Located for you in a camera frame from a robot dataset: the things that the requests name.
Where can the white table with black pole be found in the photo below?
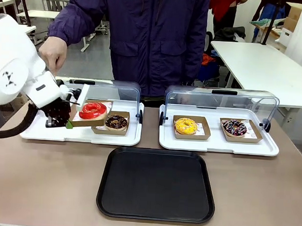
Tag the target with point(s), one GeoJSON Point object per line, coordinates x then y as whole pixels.
{"type": "Point", "coordinates": [32, 29]}

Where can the low white bench table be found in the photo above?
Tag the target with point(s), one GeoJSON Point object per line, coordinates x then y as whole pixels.
{"type": "Point", "coordinates": [40, 13]}

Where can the red glazed donut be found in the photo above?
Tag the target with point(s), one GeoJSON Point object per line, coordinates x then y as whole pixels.
{"type": "Point", "coordinates": [87, 114]}

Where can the black pole stand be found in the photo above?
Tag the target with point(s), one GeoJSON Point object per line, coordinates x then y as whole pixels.
{"type": "Point", "coordinates": [26, 10]}
{"type": "Point", "coordinates": [270, 25]}

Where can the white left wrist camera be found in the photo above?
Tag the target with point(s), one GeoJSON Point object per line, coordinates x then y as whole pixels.
{"type": "Point", "coordinates": [82, 97]}

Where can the orange bag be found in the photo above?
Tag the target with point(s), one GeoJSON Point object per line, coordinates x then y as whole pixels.
{"type": "Point", "coordinates": [208, 59]}

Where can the cardboard tray of drizzled donut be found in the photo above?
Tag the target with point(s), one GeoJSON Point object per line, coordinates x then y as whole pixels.
{"type": "Point", "coordinates": [255, 137]}

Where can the person's right hand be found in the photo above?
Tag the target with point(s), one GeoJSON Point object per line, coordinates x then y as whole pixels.
{"type": "Point", "coordinates": [54, 52]}

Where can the chocolate sprinkled donut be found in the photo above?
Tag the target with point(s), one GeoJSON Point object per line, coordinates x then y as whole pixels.
{"type": "Point", "coordinates": [120, 124]}

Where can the yellow sprinkled donut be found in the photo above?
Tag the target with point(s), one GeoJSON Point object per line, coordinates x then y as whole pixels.
{"type": "Point", "coordinates": [180, 128]}

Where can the blue bin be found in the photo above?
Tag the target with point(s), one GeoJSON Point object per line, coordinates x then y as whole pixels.
{"type": "Point", "coordinates": [209, 71]}

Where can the person's left hand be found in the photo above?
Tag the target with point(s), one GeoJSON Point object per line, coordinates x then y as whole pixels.
{"type": "Point", "coordinates": [184, 83]}

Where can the person's left forearm navy sleeve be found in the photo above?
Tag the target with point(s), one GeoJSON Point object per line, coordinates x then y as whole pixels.
{"type": "Point", "coordinates": [197, 62]}

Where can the blue jacket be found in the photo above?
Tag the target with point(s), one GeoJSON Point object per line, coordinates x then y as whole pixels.
{"type": "Point", "coordinates": [268, 10]}

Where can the black backpack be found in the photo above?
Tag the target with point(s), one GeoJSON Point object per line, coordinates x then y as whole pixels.
{"type": "Point", "coordinates": [229, 34]}

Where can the green cloth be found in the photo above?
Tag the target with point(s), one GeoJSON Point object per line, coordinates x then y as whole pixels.
{"type": "Point", "coordinates": [260, 22]}

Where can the cardboard tray of chocolate donut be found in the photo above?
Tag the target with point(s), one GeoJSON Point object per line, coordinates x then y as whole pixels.
{"type": "Point", "coordinates": [115, 132]}

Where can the person in navy jacket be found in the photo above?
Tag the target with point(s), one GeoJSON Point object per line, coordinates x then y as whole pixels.
{"type": "Point", "coordinates": [156, 43]}

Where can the cardboard tray of yellow donut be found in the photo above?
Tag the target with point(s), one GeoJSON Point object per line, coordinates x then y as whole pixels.
{"type": "Point", "coordinates": [190, 137]}

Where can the dark donut with white drizzle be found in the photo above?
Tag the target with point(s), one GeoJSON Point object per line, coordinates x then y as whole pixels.
{"type": "Point", "coordinates": [228, 129]}

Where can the person's right forearm navy sleeve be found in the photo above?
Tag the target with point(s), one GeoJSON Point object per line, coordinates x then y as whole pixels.
{"type": "Point", "coordinates": [69, 24]}

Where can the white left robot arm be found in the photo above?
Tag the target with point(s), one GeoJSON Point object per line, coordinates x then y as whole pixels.
{"type": "Point", "coordinates": [13, 62]}

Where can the clear display case lid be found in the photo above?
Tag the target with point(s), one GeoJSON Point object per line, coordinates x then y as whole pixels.
{"type": "Point", "coordinates": [127, 85]}
{"type": "Point", "coordinates": [254, 93]}

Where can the large white table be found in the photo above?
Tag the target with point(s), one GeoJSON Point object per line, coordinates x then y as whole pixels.
{"type": "Point", "coordinates": [253, 62]}

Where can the black plastic serving tray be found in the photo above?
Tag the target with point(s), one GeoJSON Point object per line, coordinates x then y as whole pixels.
{"type": "Point", "coordinates": [155, 185]}

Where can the white storage box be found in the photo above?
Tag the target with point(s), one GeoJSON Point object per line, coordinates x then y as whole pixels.
{"type": "Point", "coordinates": [286, 36]}

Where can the brown cardboard box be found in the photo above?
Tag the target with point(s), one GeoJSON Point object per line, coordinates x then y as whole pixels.
{"type": "Point", "coordinates": [294, 16]}

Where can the cardboard tray of red donut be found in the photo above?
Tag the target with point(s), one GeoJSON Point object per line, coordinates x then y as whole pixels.
{"type": "Point", "coordinates": [90, 123]}

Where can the person in red top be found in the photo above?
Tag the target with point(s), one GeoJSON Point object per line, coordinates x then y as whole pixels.
{"type": "Point", "coordinates": [225, 8]}

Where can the white display case base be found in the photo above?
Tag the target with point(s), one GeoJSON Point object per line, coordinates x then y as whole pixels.
{"type": "Point", "coordinates": [214, 147]}
{"type": "Point", "coordinates": [52, 136]}

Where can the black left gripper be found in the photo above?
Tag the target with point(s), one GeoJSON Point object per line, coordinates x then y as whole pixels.
{"type": "Point", "coordinates": [57, 112]}

